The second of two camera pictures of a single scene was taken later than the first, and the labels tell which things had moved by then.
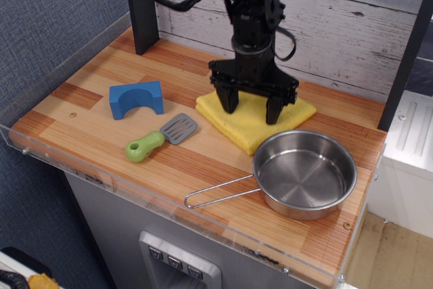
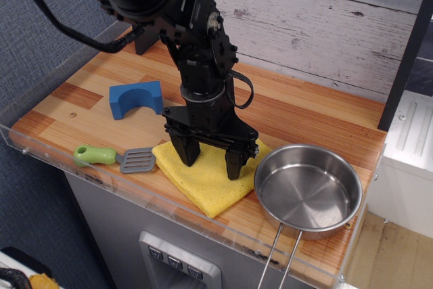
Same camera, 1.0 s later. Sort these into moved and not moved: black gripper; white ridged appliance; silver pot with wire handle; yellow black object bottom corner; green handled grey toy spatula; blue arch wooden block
Moved: green handled grey toy spatula; black gripper; silver pot with wire handle
Not moved: white ridged appliance; yellow black object bottom corner; blue arch wooden block
